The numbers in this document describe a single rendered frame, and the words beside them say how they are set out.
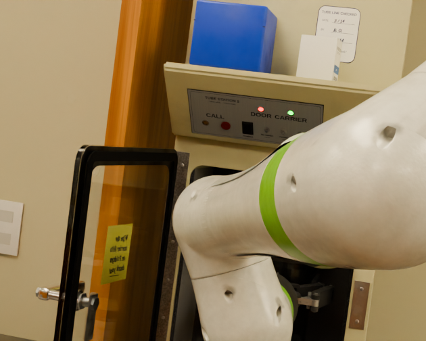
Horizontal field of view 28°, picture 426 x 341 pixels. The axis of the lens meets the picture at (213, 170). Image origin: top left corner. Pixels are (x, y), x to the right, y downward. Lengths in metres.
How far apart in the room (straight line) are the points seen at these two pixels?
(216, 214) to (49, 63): 1.01
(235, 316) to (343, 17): 0.49
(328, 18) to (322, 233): 0.69
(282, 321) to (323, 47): 0.39
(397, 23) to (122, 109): 0.41
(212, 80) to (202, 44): 0.05
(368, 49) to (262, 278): 0.42
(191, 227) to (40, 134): 0.91
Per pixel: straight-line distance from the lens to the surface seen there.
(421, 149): 0.58
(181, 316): 1.35
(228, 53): 1.17
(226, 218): 0.84
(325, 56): 1.17
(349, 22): 1.26
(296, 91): 1.15
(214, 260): 0.98
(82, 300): 1.05
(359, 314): 1.27
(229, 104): 1.19
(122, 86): 1.22
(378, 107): 0.60
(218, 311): 0.99
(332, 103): 1.15
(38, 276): 1.85
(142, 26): 1.24
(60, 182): 1.81
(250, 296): 0.98
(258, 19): 1.16
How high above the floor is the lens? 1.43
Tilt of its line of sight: 3 degrees down
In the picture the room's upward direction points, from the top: 7 degrees clockwise
